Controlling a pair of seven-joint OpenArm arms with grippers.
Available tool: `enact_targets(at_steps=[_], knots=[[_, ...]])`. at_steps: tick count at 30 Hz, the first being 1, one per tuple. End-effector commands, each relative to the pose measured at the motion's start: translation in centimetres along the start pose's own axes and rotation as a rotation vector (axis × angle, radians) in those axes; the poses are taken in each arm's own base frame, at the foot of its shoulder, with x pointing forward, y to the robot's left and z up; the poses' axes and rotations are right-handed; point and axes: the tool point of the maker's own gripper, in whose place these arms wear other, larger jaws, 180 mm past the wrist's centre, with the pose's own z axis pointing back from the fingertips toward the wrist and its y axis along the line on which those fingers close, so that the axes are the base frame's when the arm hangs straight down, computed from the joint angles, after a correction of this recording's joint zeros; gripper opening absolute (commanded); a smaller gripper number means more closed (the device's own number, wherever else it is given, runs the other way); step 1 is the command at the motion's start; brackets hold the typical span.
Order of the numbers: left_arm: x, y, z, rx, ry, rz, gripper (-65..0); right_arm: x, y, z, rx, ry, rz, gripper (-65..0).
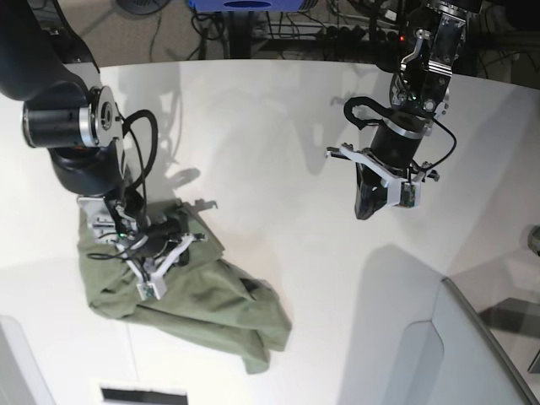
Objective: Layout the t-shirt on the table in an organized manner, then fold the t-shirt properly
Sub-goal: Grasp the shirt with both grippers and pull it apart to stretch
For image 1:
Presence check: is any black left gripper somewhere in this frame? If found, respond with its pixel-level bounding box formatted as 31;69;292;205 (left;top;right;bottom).
354;120;424;219

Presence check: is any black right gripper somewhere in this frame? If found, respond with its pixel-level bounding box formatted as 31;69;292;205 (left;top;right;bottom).
134;213;189;259

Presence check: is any green t-shirt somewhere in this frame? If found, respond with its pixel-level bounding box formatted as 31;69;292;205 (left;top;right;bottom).
78;202;292;375

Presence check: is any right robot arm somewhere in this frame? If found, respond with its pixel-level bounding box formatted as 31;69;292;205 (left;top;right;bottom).
1;1;186;262

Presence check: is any black power strip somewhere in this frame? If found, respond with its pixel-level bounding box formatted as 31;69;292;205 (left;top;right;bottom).
315;25;405;44

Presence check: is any black table leg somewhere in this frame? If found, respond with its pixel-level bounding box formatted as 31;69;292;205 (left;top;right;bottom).
226;11;255;59

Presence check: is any blue box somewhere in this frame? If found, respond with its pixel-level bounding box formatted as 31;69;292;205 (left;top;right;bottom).
189;0;304;12

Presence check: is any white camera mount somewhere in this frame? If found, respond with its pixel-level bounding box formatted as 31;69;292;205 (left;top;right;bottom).
326;143;440;208
114;233;208;300

